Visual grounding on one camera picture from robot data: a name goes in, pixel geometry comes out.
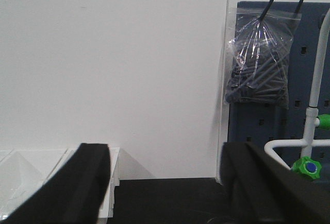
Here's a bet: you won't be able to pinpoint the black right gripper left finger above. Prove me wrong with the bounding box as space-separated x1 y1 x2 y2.
2 143 109 223

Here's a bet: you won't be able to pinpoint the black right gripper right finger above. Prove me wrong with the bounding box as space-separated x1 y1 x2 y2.
221 142 329 223

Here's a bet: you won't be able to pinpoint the right white storage bin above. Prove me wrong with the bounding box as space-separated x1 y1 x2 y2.
98 146 120 223

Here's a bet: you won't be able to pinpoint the white storage bin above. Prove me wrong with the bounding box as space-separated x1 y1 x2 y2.
1 150 15 220
98 146 120 223
1 149 74 220

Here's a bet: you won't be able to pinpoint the white lab faucet green knobs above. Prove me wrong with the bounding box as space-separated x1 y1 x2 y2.
264 11 329 181

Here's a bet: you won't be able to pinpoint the middle white storage bin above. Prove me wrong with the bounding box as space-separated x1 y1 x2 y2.
1 149 74 220

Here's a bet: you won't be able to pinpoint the left white storage bin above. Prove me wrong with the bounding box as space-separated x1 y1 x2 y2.
1 150 15 220

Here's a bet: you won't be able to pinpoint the plastic bag of black pegs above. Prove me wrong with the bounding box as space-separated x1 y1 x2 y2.
224 8 302 109

